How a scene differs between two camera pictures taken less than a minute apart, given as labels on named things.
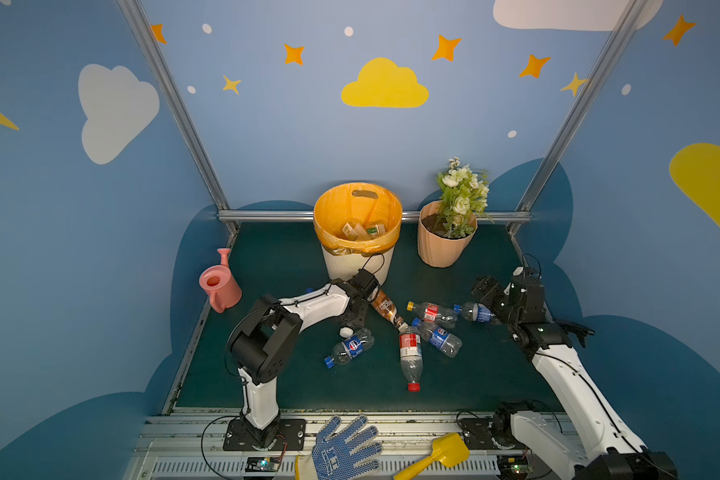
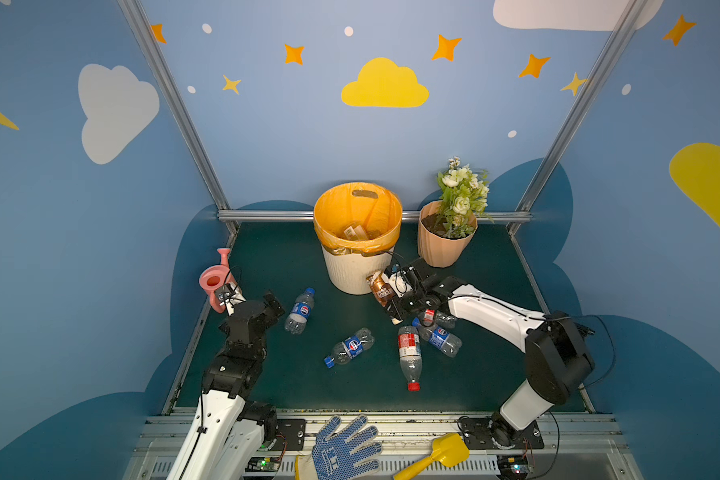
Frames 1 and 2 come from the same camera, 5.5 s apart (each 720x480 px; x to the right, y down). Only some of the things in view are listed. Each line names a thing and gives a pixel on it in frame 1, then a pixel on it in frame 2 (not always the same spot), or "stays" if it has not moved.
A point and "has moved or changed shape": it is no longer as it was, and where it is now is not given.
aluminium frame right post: (581, 108) stays
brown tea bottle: (388, 308) has moved or changed shape
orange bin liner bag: (363, 203) stays
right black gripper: (492, 294) to (408, 294)
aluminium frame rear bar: (404, 215) stays
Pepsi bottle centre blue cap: (350, 348) stays
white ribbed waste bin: (341, 266) stays
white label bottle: (356, 234) stays
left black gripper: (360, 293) to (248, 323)
